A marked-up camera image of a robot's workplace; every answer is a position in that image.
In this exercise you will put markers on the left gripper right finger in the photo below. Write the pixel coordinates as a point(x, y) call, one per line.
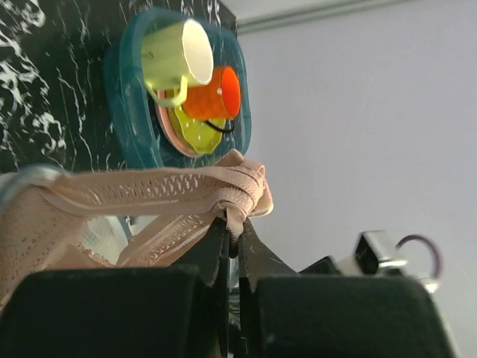
point(378, 302)

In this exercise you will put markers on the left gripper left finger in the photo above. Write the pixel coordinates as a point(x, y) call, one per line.
point(177, 311)

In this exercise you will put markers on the pink lace bra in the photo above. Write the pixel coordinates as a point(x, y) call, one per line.
point(168, 211)

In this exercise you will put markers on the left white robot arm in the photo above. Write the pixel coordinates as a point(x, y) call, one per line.
point(225, 301)

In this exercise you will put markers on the yellow green plate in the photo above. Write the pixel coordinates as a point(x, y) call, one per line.
point(191, 137)

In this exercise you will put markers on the right teal plastic bin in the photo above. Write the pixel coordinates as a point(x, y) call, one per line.
point(137, 129)

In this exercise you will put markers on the orange cup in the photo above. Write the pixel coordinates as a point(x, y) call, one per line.
point(220, 98)

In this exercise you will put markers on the cream yellow mug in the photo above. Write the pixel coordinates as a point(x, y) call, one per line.
point(174, 59)

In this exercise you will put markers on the right aluminium frame post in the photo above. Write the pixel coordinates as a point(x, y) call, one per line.
point(412, 14)

